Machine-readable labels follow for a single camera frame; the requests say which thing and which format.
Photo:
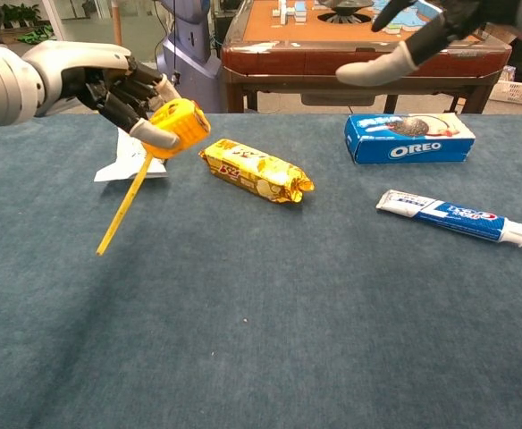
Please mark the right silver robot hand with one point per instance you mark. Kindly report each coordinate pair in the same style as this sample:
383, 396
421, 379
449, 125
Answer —
377, 71

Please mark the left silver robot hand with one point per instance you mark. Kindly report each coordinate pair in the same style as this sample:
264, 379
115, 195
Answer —
86, 62

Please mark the yellow tape measure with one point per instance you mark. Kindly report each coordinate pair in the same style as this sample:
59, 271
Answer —
185, 123

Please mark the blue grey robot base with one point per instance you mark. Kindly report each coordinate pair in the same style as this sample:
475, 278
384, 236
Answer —
185, 58

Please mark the green potted plant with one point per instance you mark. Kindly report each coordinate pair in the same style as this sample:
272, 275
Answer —
24, 15

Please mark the blue Oreo box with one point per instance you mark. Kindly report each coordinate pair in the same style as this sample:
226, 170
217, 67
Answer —
413, 149

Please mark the brown mahjong table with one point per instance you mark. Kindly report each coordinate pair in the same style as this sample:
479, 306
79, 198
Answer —
288, 58

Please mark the white blue mahjong tile stack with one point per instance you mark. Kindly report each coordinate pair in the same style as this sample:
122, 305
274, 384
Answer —
290, 11

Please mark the white snack bag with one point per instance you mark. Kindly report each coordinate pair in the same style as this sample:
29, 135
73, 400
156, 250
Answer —
122, 163

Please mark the white plastic basket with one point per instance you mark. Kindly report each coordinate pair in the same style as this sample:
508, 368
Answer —
520, 94

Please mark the gold biscuit pack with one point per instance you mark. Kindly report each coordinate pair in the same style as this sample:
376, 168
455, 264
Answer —
252, 170

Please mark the blue white toothpaste tube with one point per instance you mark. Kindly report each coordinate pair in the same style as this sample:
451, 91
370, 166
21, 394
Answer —
453, 214

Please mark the blue felt table mat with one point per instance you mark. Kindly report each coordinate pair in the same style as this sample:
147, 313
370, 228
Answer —
261, 335

